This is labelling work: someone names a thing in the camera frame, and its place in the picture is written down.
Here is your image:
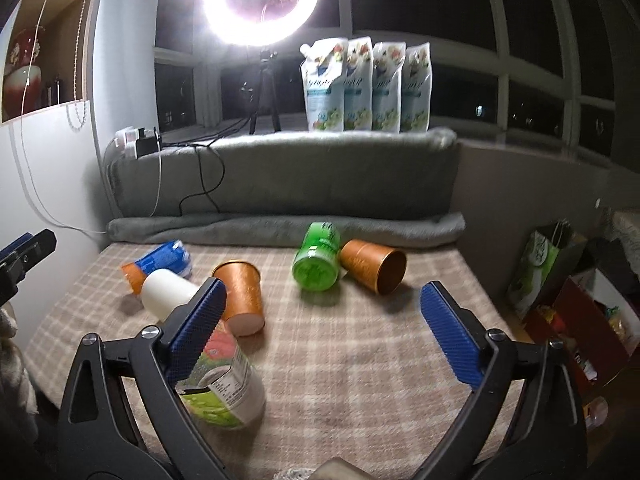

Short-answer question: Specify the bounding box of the white refill pouch with spout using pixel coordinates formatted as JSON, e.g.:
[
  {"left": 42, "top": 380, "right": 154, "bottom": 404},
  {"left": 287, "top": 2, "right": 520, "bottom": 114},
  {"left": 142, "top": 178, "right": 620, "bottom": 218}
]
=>
[{"left": 300, "top": 39, "right": 347, "bottom": 134}]

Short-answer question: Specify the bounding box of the ring light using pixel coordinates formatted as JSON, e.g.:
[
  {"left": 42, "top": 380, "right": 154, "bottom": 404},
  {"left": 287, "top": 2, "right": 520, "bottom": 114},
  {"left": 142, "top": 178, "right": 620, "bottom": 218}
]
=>
[{"left": 202, "top": 0, "right": 322, "bottom": 47}]

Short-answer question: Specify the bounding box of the rolled grey blanket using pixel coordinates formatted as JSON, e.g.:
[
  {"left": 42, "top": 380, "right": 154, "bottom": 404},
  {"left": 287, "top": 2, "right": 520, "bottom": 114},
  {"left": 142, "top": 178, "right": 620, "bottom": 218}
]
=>
[{"left": 107, "top": 212, "right": 466, "bottom": 249}]

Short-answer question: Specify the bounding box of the grey fuzzy cloth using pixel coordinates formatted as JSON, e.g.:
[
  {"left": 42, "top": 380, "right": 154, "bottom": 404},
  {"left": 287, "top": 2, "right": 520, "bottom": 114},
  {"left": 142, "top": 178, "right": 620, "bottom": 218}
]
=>
[{"left": 0, "top": 305, "right": 40, "bottom": 413}]

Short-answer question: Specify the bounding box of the red and white jar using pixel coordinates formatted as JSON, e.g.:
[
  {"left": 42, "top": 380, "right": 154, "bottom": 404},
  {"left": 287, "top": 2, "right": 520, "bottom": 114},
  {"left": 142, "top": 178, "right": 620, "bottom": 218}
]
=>
[{"left": 3, "top": 24, "right": 44, "bottom": 111}]

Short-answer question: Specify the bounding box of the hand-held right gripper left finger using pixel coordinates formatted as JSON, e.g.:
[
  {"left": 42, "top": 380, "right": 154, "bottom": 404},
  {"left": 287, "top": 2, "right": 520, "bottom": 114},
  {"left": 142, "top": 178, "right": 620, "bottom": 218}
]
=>
[{"left": 56, "top": 276, "right": 232, "bottom": 480}]

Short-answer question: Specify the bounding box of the folded grey blanket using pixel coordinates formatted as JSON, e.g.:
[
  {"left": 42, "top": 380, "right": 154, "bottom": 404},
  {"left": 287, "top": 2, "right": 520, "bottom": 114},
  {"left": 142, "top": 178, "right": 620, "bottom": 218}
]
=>
[{"left": 107, "top": 127, "right": 461, "bottom": 222}]

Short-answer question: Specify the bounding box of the black cable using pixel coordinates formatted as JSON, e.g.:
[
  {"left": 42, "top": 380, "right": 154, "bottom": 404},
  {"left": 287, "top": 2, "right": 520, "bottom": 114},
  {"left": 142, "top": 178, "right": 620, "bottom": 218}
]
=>
[{"left": 159, "top": 114, "right": 252, "bottom": 214}]

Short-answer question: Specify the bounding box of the green printed cup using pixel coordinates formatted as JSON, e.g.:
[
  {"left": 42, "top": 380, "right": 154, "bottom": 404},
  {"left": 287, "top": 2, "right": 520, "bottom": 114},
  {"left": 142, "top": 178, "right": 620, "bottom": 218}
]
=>
[{"left": 291, "top": 221, "right": 342, "bottom": 292}]

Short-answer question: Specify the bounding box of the orange paper cup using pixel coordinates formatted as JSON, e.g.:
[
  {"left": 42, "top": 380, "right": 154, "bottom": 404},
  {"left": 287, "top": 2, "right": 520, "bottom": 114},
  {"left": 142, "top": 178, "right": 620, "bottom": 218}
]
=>
[{"left": 211, "top": 259, "right": 265, "bottom": 337}]

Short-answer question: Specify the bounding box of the black tripod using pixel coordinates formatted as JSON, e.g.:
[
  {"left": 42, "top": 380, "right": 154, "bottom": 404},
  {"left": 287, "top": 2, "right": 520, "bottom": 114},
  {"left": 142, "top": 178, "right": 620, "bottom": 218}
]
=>
[{"left": 247, "top": 46, "right": 284, "bottom": 136}]

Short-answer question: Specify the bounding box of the plain white cup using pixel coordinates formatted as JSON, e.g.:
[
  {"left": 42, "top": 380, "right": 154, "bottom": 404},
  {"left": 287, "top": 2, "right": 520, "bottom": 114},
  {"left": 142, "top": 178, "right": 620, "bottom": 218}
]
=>
[{"left": 141, "top": 269, "right": 201, "bottom": 322}]

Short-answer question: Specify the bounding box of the beige plaid blanket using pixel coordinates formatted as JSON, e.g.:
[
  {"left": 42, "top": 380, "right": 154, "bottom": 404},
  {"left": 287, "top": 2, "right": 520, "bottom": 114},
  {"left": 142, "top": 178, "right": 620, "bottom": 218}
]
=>
[{"left": 22, "top": 241, "right": 527, "bottom": 480}]

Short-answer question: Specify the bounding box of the green paper bag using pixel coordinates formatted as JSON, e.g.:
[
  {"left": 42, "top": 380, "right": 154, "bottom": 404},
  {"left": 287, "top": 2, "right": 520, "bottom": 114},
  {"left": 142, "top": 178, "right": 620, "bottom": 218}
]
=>
[{"left": 507, "top": 222, "right": 577, "bottom": 319}]

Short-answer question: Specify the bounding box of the white cup with fruit label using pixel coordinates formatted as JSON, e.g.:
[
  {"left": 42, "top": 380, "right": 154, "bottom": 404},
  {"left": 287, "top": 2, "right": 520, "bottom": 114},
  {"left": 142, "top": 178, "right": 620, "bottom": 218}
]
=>
[{"left": 175, "top": 322, "right": 266, "bottom": 431}]

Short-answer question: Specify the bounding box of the red cardboard box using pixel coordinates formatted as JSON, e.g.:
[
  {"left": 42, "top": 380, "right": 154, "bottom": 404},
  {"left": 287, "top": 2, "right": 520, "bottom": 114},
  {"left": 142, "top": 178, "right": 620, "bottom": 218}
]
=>
[{"left": 522, "top": 274, "right": 637, "bottom": 397}]

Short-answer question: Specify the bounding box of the copper coloured cup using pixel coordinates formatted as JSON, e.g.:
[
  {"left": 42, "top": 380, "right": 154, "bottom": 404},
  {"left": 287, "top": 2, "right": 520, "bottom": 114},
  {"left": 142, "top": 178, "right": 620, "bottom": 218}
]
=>
[{"left": 340, "top": 239, "right": 408, "bottom": 296}]

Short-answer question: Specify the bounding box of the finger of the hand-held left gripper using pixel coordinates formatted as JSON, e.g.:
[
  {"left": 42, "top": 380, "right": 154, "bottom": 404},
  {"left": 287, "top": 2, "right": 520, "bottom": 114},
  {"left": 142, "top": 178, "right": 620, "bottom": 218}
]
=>
[{"left": 0, "top": 229, "right": 57, "bottom": 307}]

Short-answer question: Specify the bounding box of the blue bottle orange cap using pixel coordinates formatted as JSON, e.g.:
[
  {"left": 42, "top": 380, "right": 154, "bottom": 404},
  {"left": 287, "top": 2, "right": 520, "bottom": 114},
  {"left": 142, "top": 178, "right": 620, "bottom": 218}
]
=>
[{"left": 121, "top": 240, "right": 194, "bottom": 294}]

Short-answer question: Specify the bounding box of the white cable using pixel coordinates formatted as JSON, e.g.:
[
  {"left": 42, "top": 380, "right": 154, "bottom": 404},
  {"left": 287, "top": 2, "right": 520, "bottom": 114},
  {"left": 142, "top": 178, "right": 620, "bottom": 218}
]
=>
[{"left": 9, "top": 0, "right": 109, "bottom": 236}]

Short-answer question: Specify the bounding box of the white beaded blind cord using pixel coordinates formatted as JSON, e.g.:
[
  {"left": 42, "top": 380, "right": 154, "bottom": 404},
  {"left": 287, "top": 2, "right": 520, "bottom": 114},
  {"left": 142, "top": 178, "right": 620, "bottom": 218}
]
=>
[{"left": 64, "top": 0, "right": 92, "bottom": 131}]

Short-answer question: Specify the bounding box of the white window frame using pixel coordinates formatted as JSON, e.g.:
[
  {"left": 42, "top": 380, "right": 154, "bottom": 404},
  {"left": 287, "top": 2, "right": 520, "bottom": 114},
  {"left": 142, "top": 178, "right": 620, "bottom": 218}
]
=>
[{"left": 152, "top": 0, "right": 640, "bottom": 173}]

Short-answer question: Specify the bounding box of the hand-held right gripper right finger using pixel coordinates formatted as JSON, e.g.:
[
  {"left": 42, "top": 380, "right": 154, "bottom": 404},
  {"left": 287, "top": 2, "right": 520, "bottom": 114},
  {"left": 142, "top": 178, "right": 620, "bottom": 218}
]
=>
[{"left": 405, "top": 281, "right": 589, "bottom": 480}]

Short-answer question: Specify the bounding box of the black charger plug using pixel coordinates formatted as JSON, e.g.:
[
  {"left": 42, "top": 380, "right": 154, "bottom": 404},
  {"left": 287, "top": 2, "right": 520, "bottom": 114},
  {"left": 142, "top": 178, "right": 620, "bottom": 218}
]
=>
[{"left": 134, "top": 127, "right": 164, "bottom": 159}]

